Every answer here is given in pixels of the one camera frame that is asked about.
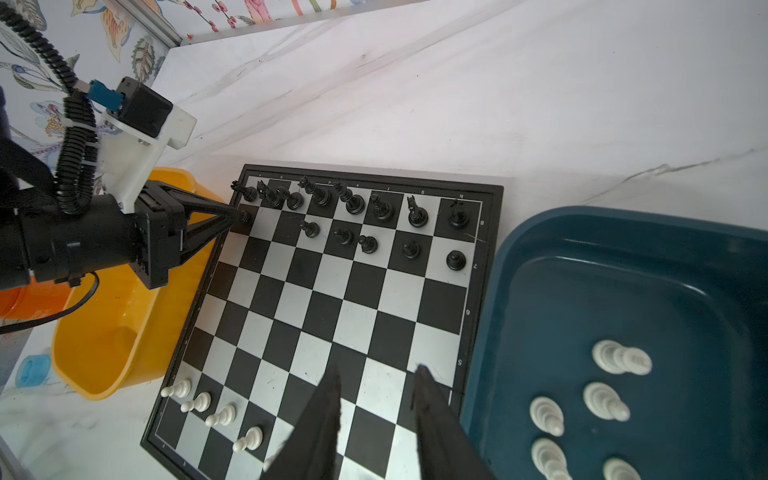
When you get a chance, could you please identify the black chess pieces row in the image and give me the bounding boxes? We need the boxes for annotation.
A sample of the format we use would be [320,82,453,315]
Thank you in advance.
[219,177,483,285]

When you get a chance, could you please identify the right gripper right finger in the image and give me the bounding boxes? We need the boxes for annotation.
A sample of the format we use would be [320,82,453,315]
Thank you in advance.
[412,365,495,479]

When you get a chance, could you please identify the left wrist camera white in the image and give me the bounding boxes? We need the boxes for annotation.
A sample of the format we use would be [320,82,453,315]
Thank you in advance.
[86,77,197,214]

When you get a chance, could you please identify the yellow plastic tray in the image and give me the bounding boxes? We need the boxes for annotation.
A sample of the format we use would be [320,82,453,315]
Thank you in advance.
[50,166,226,402]

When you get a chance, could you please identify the left black corrugated cable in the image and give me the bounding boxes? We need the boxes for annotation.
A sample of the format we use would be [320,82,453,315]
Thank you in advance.
[0,0,100,216]

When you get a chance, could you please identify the black white chess board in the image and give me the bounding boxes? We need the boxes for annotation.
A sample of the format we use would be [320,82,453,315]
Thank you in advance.
[164,165,503,479]

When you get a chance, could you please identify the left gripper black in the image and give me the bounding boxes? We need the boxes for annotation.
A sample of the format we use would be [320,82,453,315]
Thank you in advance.
[17,181,252,289]

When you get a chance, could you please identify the white pieces in teal tray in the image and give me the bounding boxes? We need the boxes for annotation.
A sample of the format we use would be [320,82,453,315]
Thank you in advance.
[529,340,653,479]

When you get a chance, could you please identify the white chess pieces row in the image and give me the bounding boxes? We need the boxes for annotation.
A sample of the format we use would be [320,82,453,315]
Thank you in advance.
[147,373,293,479]

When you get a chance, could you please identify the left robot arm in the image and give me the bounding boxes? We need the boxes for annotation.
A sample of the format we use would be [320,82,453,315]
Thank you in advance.
[1,78,250,290]

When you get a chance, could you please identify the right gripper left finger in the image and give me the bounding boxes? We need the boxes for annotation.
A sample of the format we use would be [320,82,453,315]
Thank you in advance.
[261,366,341,479]

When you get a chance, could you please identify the teal plastic tray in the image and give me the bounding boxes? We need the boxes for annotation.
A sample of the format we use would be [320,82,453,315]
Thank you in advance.
[461,207,767,479]

